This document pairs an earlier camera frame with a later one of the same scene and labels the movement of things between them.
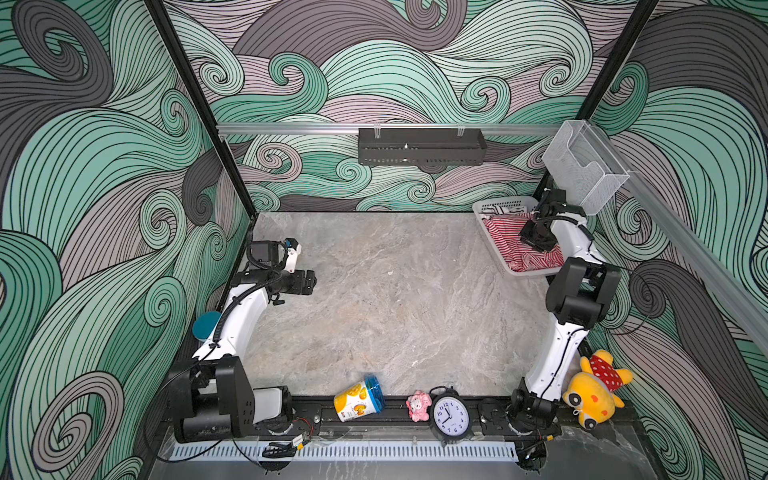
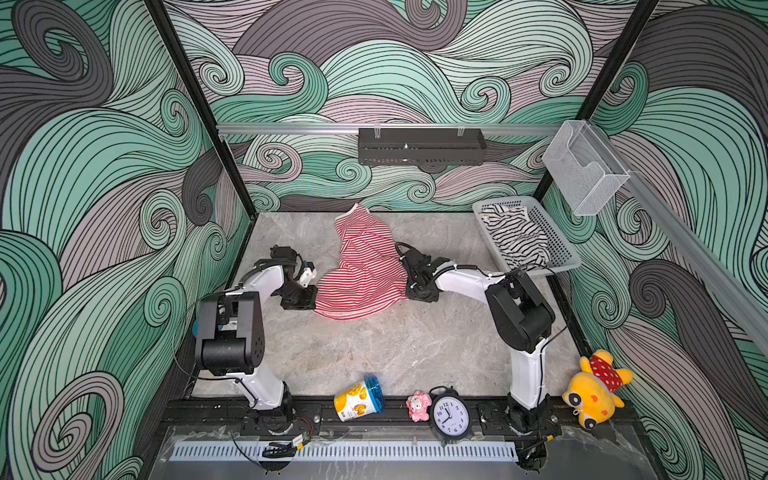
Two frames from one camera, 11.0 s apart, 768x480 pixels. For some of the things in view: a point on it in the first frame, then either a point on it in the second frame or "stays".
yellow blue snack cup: [362, 400] stays
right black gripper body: [537, 237] to [414, 291]
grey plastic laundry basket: [527, 201] stays
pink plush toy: [418, 405] stays
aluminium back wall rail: [387, 126] stays
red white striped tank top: [519, 255] to [370, 273]
